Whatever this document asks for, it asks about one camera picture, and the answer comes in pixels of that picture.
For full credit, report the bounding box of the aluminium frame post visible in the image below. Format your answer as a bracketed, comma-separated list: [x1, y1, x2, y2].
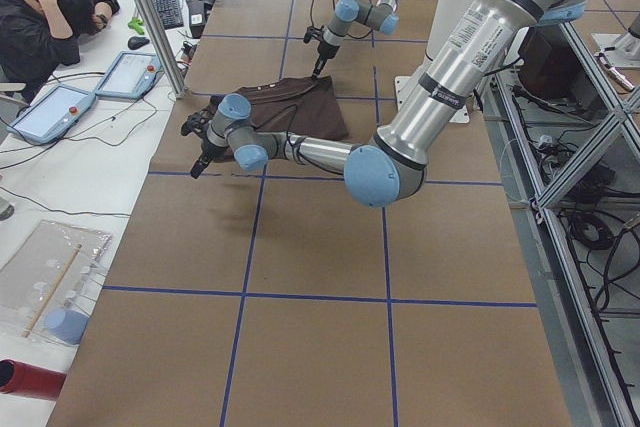
[134, 0, 187, 99]

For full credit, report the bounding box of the blue teach pendant near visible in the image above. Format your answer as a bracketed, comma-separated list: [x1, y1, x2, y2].
[6, 84, 96, 145]

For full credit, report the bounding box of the red cylinder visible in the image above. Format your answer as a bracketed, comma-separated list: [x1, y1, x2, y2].
[1, 359, 66, 401]

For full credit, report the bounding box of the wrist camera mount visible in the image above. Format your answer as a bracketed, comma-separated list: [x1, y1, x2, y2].
[180, 107, 215, 139]
[303, 26, 324, 44]

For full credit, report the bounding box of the black keyboard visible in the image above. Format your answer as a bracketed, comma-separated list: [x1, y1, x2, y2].
[151, 0, 184, 29]

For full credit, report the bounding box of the dark brown t-shirt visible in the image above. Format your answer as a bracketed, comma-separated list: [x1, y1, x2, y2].
[206, 76, 354, 171]

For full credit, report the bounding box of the person in black jacket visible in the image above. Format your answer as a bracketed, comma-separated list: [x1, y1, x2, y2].
[1, 0, 120, 102]

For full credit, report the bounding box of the blue plastic cup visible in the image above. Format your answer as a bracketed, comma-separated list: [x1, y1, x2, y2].
[44, 308, 89, 345]

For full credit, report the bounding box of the black computer mouse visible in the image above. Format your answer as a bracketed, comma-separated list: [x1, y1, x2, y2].
[127, 36, 150, 50]

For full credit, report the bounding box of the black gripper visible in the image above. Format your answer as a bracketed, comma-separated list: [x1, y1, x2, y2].
[311, 40, 340, 79]
[190, 135, 225, 178]

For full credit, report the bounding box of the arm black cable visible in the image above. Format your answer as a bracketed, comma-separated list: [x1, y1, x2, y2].
[308, 0, 371, 41]
[244, 84, 314, 163]

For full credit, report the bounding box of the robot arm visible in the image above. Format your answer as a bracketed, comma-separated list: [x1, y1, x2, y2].
[303, 0, 400, 78]
[181, 0, 586, 207]

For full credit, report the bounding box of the blue teach pendant far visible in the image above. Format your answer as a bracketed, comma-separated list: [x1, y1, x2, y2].
[94, 51, 161, 100]

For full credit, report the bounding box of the blue teach pendant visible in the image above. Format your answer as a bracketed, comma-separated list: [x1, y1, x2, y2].
[94, 51, 161, 100]
[6, 84, 96, 145]

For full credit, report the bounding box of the green plastic toy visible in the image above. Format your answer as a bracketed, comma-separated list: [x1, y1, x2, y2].
[127, 17, 145, 36]

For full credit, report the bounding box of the clear plastic bag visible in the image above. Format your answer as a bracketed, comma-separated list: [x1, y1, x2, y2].
[1, 220, 112, 338]

